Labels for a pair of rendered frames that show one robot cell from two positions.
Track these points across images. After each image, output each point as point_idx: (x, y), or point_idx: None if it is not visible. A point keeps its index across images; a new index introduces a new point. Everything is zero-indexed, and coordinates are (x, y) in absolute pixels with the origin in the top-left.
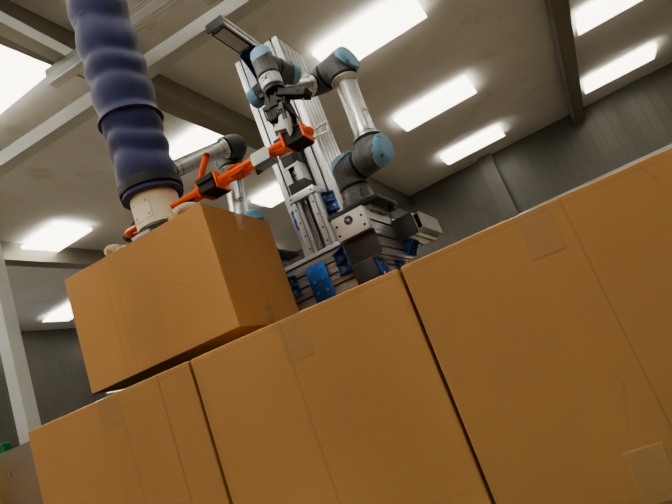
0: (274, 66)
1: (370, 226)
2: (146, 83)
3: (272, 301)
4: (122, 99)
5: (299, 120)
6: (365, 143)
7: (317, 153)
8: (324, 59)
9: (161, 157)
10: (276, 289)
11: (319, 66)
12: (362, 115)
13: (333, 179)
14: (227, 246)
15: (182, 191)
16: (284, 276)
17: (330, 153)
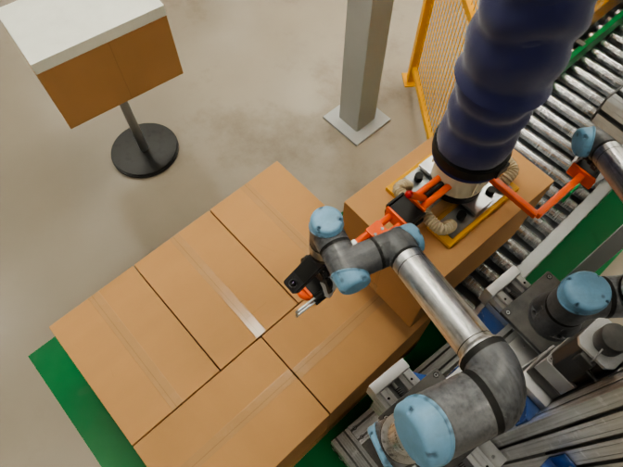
0: (310, 242)
1: (366, 392)
2: (482, 66)
3: (381, 287)
4: (462, 56)
5: (327, 288)
6: (386, 418)
7: (563, 407)
8: (449, 384)
9: (446, 143)
10: (393, 294)
11: (458, 374)
12: (393, 428)
13: (540, 429)
14: (355, 235)
15: (468, 182)
16: (413, 307)
17: (605, 456)
